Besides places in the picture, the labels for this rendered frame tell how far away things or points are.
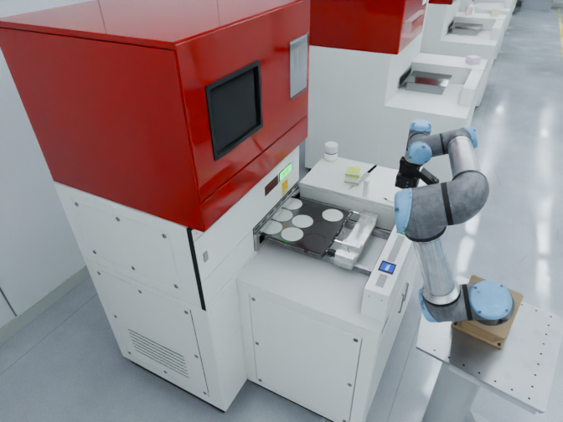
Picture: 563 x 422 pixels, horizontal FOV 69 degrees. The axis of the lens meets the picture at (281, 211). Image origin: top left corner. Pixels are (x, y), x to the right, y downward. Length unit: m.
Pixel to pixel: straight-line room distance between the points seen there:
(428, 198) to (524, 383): 0.76
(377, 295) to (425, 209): 0.52
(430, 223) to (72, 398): 2.10
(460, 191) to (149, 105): 0.86
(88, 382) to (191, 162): 1.72
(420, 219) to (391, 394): 1.46
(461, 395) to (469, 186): 1.03
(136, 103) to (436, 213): 0.87
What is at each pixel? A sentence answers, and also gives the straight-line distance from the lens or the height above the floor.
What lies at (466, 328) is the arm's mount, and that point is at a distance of 1.67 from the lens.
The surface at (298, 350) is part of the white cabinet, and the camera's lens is 1.88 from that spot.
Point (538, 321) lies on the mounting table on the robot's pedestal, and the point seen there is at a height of 0.82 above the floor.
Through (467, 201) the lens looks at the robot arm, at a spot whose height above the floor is 1.47.
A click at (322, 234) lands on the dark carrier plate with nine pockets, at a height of 0.90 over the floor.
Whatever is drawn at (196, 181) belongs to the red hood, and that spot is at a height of 1.42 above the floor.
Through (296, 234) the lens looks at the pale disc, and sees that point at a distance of 1.84.
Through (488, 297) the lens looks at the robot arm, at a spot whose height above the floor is 1.11.
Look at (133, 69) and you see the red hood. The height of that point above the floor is 1.73.
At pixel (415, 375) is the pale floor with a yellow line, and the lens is 2.53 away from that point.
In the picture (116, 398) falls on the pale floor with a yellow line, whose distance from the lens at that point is 2.54.
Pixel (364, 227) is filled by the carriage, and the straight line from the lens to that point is 1.94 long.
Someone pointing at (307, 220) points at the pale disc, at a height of 0.90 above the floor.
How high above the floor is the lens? 2.05
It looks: 35 degrees down
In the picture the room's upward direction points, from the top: 1 degrees counter-clockwise
